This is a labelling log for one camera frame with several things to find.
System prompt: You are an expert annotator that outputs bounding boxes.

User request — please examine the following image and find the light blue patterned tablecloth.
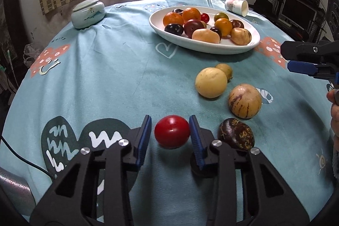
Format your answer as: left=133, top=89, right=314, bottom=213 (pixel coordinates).
left=1, top=0, right=336, bottom=217

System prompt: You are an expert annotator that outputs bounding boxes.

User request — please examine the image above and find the plastic bag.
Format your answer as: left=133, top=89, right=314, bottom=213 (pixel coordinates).
left=23, top=43, right=44, bottom=68

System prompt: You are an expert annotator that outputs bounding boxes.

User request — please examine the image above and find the striped tan pepino fruit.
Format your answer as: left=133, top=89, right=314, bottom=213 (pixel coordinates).
left=228, top=84, right=262, bottom=119

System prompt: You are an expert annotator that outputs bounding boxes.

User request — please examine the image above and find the dark brown wrinkled fruit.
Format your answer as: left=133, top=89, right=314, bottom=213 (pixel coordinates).
left=172, top=9, right=184, bottom=15

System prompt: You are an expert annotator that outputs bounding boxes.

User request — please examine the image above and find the dark red plum right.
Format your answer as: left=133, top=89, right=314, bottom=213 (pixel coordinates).
left=184, top=19, right=204, bottom=38

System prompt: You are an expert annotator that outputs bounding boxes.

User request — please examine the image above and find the dark purple plum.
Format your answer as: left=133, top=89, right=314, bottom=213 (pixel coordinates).
left=164, top=24, right=184, bottom=36

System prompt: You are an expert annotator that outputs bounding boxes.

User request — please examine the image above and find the computer monitor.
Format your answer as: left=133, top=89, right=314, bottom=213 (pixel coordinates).
left=279, top=0, right=317, bottom=32

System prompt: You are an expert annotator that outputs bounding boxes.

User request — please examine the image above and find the person's right hand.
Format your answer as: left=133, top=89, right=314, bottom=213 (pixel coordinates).
left=326, top=89, right=339, bottom=151

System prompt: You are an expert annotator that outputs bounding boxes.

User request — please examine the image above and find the small dark plum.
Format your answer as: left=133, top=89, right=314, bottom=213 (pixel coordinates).
left=210, top=26, right=222, bottom=40

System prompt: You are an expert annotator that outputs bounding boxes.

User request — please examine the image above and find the celadon lidded jar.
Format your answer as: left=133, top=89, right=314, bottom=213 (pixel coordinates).
left=71, top=0, right=106, bottom=29

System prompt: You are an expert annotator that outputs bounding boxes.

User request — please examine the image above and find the dark brown passion fruit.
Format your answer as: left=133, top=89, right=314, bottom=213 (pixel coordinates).
left=218, top=118, right=255, bottom=150

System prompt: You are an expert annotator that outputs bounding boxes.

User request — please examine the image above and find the small red cherry fruit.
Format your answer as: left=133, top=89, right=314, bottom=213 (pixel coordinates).
left=200, top=12, right=210, bottom=24

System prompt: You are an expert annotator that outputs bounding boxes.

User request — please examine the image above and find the orange tangerine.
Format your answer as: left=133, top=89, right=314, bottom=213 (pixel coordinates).
left=182, top=7, right=201, bottom=23
left=163, top=12, right=185, bottom=27

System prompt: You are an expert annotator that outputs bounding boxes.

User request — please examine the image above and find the small yellow-orange fruit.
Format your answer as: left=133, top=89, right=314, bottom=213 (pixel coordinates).
left=214, top=12, right=229, bottom=22

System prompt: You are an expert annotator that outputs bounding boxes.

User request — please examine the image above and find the pale yellow round fruit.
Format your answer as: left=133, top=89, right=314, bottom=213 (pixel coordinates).
left=195, top=67, right=228, bottom=99

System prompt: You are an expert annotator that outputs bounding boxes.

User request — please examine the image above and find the orange tangerine left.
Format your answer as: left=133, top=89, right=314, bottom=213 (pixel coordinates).
left=163, top=12, right=185, bottom=27

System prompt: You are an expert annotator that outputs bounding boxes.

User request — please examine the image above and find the white paper cup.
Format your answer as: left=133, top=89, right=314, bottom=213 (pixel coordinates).
left=225, top=0, right=249, bottom=17

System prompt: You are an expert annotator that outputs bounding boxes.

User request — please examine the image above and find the pale oblong fruit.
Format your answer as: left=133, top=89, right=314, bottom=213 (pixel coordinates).
left=192, top=29, right=220, bottom=44

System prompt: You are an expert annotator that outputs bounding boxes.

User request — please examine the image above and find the large tan melon fruit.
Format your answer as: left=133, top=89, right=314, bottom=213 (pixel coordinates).
left=230, top=28, right=252, bottom=45

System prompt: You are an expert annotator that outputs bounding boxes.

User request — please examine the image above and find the silver metal flask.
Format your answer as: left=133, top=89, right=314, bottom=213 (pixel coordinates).
left=0, top=168, right=36, bottom=217

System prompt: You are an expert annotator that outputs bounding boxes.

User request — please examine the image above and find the black cable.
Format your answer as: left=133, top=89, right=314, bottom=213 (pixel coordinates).
left=0, top=135, right=56, bottom=180

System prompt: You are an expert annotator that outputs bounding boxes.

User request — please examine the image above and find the small orange fruit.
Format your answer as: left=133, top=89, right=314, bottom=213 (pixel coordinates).
left=214, top=18, right=233, bottom=37

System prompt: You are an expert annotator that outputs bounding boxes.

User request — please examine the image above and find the dark cherry plum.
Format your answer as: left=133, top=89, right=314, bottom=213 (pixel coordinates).
left=230, top=19, right=244, bottom=28

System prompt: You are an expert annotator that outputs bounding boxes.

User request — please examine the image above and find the small olive yellow fruit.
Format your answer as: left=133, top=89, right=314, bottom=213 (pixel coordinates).
left=215, top=63, right=233, bottom=81

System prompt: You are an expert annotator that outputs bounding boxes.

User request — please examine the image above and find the large red plum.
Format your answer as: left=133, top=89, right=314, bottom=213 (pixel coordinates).
left=154, top=115, right=190, bottom=149

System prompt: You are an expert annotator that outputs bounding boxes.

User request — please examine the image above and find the white oval plate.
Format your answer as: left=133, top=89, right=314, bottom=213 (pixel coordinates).
left=149, top=6, right=260, bottom=54

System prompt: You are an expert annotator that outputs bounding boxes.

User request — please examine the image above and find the orange tangerine right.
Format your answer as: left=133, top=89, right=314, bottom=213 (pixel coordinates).
left=182, top=7, right=201, bottom=23

